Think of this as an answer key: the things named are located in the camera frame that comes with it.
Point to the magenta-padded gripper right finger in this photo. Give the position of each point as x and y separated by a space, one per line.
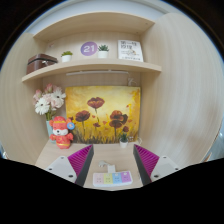
165 166

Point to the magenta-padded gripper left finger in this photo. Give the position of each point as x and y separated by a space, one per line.
60 166

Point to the red plush toy figure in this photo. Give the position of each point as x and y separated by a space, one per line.
61 135

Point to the pale blue vase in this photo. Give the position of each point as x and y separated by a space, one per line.
49 130

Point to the tiny potted plant white pot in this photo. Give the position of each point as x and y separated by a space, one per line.
123 141

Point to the pink and white flower bouquet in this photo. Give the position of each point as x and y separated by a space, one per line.
48 101

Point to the yellow poppy flower painting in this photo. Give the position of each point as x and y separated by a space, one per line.
103 113

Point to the brown leather box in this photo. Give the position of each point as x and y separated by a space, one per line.
40 63

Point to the light wooden shelf board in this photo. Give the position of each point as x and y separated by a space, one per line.
93 65

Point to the small potted succulent white pot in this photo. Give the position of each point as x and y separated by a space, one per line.
66 57
103 52

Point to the white book with black print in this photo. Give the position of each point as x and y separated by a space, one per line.
130 50

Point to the round purple number disc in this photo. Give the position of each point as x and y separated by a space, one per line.
89 48

